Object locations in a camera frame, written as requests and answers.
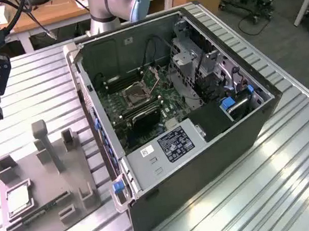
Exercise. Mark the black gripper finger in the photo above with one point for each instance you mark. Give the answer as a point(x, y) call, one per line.
point(5, 72)

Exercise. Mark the silver CPU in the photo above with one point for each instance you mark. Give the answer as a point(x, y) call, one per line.
point(19, 200)

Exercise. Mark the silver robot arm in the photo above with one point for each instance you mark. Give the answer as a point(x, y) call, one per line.
point(105, 2)

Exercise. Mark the blue slot retainer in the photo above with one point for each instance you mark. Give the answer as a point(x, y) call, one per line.
point(97, 124)

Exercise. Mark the black RAM slot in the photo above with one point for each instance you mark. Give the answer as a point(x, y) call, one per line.
point(136, 110)
point(126, 116)
point(124, 83)
point(122, 79)

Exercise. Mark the CPU socket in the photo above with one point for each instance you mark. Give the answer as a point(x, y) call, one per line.
point(136, 96)

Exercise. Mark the wooden desk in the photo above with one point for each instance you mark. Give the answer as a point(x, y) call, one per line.
point(73, 16)

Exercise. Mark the grey parts rack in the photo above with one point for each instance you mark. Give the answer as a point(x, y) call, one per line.
point(43, 178)

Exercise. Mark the green motherboard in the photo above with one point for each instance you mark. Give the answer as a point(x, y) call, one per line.
point(114, 109)

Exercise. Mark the green RAM stick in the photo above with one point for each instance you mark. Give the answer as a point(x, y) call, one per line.
point(39, 212)

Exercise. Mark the blue case latch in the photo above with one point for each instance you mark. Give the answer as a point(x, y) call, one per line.
point(117, 187)

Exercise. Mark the grey power supply unit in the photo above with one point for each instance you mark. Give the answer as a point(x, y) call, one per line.
point(150, 167)

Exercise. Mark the grey metal drive cage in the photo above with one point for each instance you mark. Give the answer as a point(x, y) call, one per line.
point(184, 60)

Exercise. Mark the black plastic shroud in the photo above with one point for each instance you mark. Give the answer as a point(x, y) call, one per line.
point(209, 122)

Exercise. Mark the open black PC case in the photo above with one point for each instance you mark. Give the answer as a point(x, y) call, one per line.
point(194, 178)

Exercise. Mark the blue disk carrier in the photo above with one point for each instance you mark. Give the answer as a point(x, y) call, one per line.
point(227, 103)

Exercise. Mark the small blue plastic clip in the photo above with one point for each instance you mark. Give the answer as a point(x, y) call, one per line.
point(250, 89)

